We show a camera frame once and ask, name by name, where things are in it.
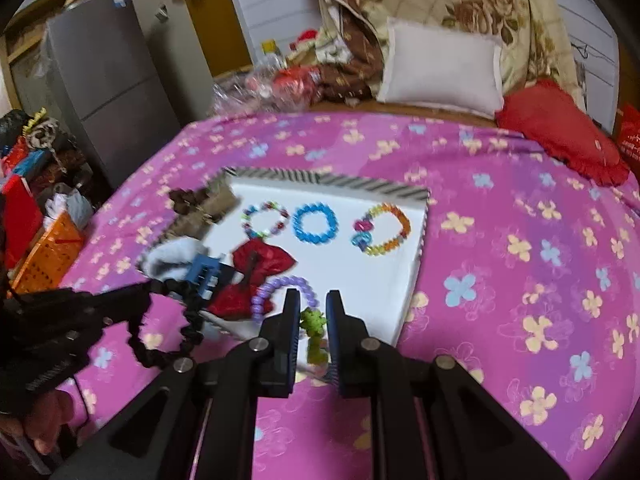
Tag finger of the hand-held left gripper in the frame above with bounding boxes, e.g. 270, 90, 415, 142
70, 280, 153, 313
75, 305, 151, 343

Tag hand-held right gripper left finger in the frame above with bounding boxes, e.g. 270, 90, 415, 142
50, 287, 302, 480

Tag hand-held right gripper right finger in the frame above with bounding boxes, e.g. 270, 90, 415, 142
325, 289, 571, 480

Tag green hair tie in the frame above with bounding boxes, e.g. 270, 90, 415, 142
299, 308, 331, 366

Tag purple bead bracelet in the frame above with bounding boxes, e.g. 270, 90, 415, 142
252, 275, 319, 323

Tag striped cardboard box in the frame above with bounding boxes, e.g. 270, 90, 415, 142
135, 166, 432, 361

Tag black spiral hair tie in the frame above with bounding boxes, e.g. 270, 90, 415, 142
125, 277, 206, 371

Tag red bow hair clip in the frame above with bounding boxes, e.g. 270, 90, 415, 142
206, 240, 297, 321

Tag blue bead bracelet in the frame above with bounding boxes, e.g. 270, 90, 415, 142
292, 202, 340, 243

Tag brown hair scrunchie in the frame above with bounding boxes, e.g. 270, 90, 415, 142
169, 187, 211, 216

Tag rainbow bead bracelet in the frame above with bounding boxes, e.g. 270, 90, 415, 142
351, 203, 412, 257

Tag white red green bead bracelet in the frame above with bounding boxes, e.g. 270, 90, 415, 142
240, 201, 291, 241

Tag beige leopard hair bow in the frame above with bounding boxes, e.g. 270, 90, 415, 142
160, 182, 238, 241

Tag person's left hand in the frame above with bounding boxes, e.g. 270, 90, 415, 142
22, 389, 77, 456

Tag white fluffy hair scrunchie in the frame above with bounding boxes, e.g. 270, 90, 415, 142
142, 237, 211, 283

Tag orange plastic basket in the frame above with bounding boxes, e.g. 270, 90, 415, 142
10, 207, 86, 296

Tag blue hair claw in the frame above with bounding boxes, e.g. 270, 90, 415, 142
185, 254, 236, 306

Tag white plastic bag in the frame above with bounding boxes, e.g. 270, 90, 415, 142
45, 185, 96, 231

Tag red cloth bag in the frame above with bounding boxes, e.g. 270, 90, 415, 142
0, 175, 46, 271

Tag pink floral bedsheet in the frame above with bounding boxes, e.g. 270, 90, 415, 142
60, 110, 640, 480

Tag pile of assorted clutter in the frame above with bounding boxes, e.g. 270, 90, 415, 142
0, 107, 96, 191

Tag grey refrigerator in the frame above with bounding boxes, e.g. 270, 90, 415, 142
45, 0, 181, 191

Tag clear plastic bags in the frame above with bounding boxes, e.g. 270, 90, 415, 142
212, 55, 286, 116

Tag red packages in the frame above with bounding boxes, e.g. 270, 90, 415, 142
272, 66, 323, 108

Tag brown patterned blanket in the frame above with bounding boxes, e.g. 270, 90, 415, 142
312, 5, 388, 103

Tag plastic bottle with yellow cap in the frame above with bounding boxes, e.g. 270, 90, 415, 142
260, 40, 286, 73

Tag white pillow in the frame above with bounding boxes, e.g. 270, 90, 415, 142
375, 16, 506, 121

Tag wooden door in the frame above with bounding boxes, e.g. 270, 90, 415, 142
187, 0, 253, 78

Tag red white plush toy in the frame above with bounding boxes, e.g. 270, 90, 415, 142
290, 29, 321, 53

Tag red pillow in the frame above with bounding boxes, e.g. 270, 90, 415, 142
495, 77, 632, 187

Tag red paper bag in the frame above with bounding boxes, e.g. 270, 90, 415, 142
617, 102, 640, 166

